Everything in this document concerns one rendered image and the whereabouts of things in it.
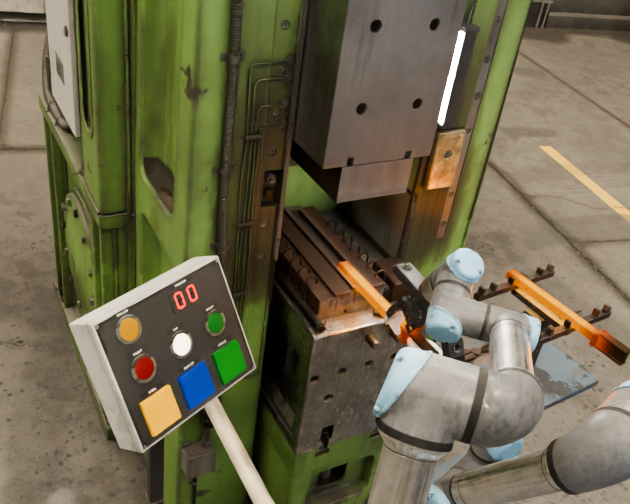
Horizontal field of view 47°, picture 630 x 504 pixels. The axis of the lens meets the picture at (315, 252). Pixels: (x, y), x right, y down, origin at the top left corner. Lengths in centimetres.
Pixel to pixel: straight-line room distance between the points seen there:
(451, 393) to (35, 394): 215
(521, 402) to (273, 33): 92
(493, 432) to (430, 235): 114
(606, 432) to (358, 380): 91
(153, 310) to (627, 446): 89
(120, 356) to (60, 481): 131
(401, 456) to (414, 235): 110
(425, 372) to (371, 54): 74
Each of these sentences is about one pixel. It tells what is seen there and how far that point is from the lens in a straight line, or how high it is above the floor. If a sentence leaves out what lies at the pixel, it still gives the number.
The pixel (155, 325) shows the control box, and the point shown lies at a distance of 147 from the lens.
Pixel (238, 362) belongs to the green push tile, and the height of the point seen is 100.
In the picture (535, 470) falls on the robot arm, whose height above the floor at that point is 114.
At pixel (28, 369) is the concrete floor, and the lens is 310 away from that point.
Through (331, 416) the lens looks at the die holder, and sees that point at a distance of 209.
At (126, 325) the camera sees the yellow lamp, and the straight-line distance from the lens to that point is 143.
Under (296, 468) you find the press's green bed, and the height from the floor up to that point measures 41.
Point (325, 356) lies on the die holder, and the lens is 189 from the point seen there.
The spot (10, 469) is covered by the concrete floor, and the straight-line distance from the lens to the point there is 276.
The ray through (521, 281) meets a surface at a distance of 212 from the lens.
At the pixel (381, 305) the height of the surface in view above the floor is 102.
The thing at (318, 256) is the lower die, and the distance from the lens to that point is 199.
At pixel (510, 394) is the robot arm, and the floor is 139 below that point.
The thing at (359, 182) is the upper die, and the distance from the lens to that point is 169.
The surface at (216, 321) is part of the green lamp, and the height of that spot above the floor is 109.
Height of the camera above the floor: 209
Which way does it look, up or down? 33 degrees down
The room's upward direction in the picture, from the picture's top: 9 degrees clockwise
